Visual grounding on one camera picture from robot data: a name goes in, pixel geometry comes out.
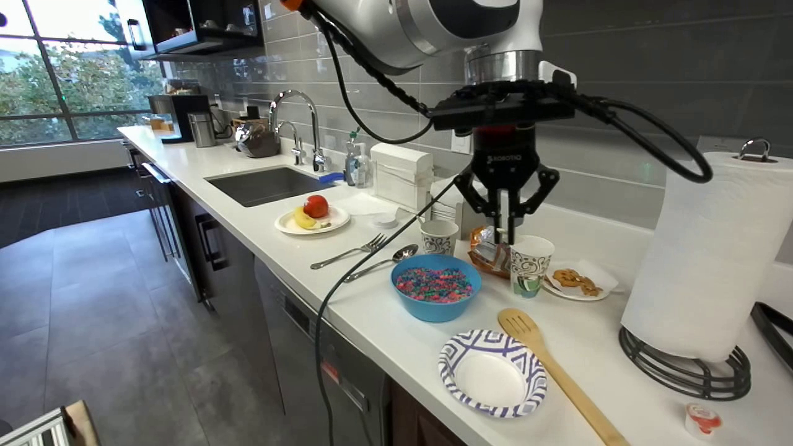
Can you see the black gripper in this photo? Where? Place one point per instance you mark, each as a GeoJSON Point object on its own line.
{"type": "Point", "coordinates": [506, 158]}

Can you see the white spoon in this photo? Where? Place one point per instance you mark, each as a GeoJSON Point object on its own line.
{"type": "Point", "coordinates": [501, 201]}

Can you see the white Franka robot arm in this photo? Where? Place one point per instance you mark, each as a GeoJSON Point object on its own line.
{"type": "Point", "coordinates": [412, 29]}

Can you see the blue bowl of cereal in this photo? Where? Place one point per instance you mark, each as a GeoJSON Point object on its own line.
{"type": "Point", "coordinates": [428, 310]}

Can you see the metal spoon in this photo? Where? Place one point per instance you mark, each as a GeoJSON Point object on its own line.
{"type": "Point", "coordinates": [380, 265]}

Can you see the black coffee machine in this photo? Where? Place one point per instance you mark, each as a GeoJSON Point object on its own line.
{"type": "Point", "coordinates": [175, 112]}

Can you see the small orange basket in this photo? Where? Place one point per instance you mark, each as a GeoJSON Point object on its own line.
{"type": "Point", "coordinates": [484, 260]}

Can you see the white patterned mug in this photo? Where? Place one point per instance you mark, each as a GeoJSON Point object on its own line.
{"type": "Point", "coordinates": [439, 240]}

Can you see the white folded towel stack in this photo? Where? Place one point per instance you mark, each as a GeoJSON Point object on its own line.
{"type": "Point", "coordinates": [399, 175]}

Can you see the white plate with cookies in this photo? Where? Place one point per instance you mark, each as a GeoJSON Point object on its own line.
{"type": "Point", "coordinates": [577, 286]}

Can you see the clear pump sanitizer bottle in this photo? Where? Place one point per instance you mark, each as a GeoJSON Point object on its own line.
{"type": "Point", "coordinates": [358, 166]}

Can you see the metal fork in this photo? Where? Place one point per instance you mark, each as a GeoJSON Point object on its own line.
{"type": "Point", "coordinates": [348, 252]}

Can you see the blue sponge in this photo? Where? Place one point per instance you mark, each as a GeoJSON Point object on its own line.
{"type": "Point", "coordinates": [330, 180]}

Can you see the white plate with fruit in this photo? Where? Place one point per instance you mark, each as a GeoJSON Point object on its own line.
{"type": "Point", "coordinates": [330, 224]}

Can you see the blue white patterned plate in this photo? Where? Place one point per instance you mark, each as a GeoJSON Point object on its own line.
{"type": "Point", "coordinates": [493, 375]}

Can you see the wooden slotted spatula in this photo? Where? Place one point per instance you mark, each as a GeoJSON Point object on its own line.
{"type": "Point", "coordinates": [561, 375]}

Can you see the red apple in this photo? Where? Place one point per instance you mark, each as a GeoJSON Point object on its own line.
{"type": "Point", "coordinates": [316, 208]}

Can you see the tall chrome faucet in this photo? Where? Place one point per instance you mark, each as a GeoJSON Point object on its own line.
{"type": "Point", "coordinates": [316, 133]}

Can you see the yellow banana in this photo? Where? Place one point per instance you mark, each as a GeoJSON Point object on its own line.
{"type": "Point", "coordinates": [303, 221]}

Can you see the small chrome tap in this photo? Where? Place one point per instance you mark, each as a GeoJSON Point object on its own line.
{"type": "Point", "coordinates": [293, 146]}

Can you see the steel kitchen sink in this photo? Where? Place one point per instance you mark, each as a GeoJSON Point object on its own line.
{"type": "Point", "coordinates": [263, 188]}

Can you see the steel kettle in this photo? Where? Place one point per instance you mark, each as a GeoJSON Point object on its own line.
{"type": "Point", "coordinates": [259, 137]}

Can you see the steel dishwasher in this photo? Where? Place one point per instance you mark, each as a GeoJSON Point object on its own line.
{"type": "Point", "coordinates": [287, 349]}

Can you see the dark base cabinet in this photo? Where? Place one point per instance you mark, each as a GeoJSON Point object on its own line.
{"type": "Point", "coordinates": [224, 275]}

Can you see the small red white packet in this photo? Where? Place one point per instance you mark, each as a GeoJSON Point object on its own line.
{"type": "Point", "coordinates": [701, 422]}

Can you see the black object on counter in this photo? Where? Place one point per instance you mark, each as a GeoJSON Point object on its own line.
{"type": "Point", "coordinates": [771, 335]}

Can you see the metal canister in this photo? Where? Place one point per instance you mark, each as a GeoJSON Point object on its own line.
{"type": "Point", "coordinates": [200, 130]}

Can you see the large glass window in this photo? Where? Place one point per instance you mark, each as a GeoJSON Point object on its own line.
{"type": "Point", "coordinates": [75, 76]}

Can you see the wooden framed white rack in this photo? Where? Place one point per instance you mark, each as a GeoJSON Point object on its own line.
{"type": "Point", "coordinates": [50, 424]}

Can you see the dark wall shelf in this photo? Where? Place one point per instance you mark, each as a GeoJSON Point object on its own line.
{"type": "Point", "coordinates": [199, 27]}

